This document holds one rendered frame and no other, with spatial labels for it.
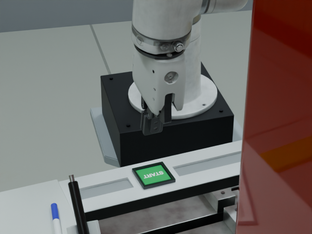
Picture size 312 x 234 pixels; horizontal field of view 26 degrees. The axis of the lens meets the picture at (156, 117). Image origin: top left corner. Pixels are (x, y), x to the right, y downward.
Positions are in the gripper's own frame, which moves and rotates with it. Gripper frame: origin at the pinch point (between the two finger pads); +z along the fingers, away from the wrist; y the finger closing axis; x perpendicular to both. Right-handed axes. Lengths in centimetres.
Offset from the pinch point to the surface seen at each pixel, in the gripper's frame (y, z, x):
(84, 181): 0.6, 10.9, 10.9
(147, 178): -3.1, 9.7, 1.2
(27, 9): 267, 154, -40
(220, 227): -11.2, 16.6, -9.2
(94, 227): -23.0, -7.6, 17.2
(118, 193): -4.5, 9.8, 6.9
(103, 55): 215, 156, -70
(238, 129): 21.6, 30.0, -32.0
